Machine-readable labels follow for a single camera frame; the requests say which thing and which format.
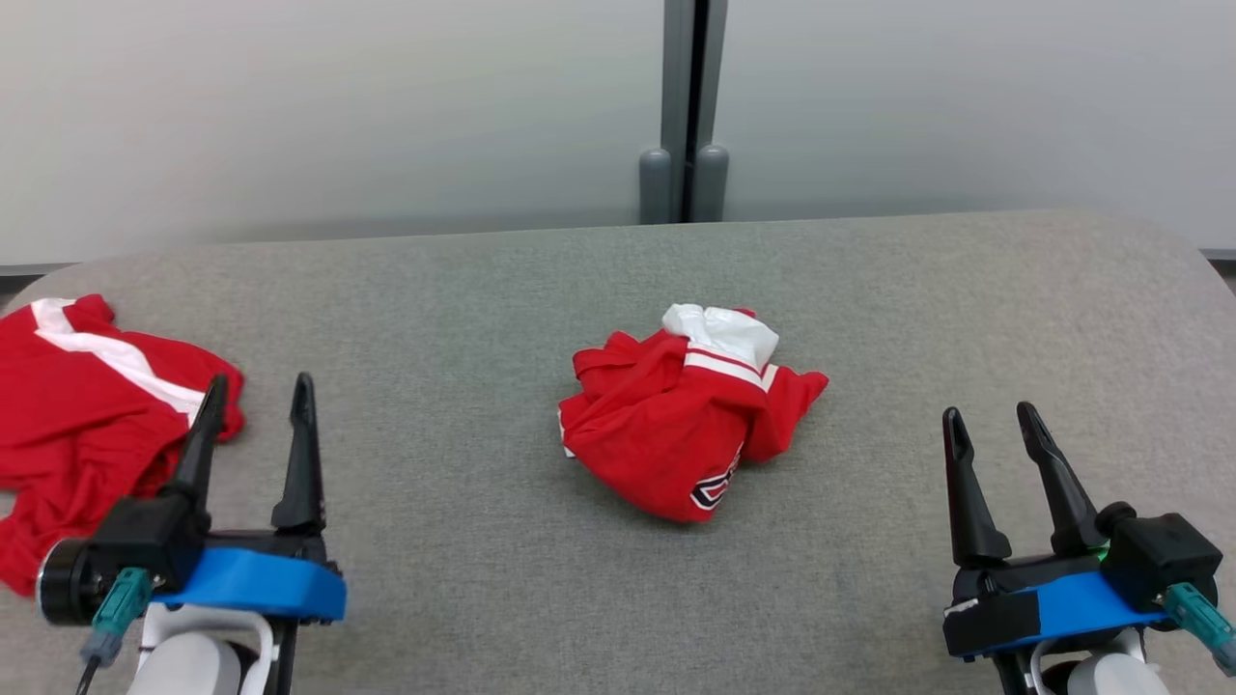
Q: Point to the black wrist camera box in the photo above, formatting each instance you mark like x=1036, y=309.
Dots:
x=145, y=541
x=1168, y=555

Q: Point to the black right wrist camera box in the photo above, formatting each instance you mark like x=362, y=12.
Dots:
x=1168, y=555

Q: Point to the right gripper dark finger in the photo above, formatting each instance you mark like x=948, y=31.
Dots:
x=970, y=512
x=1062, y=502

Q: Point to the red shorts with white stripe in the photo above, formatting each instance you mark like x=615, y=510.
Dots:
x=68, y=405

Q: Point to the red basketball jersey with lettering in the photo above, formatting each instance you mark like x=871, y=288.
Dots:
x=666, y=434

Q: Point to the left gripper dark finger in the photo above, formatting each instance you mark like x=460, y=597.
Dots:
x=203, y=444
x=304, y=463

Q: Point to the grey partition post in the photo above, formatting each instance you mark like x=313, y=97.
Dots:
x=676, y=97

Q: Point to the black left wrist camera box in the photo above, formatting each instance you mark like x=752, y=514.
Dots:
x=145, y=541

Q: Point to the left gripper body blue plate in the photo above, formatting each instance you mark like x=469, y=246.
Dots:
x=261, y=584

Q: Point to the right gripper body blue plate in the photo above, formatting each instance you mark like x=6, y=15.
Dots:
x=1072, y=603

